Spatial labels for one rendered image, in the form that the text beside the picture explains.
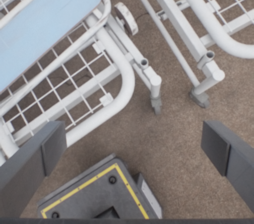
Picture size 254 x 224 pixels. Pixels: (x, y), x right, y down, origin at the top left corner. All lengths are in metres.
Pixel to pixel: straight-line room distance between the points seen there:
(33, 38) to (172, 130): 0.82
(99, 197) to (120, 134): 0.38
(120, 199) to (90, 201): 0.13
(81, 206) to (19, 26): 0.76
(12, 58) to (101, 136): 0.64
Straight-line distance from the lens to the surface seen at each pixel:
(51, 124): 0.16
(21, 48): 0.76
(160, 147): 1.09
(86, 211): 0.92
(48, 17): 0.76
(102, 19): 0.68
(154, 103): 0.95
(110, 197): 0.87
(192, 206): 1.18
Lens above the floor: 1.08
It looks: 78 degrees down
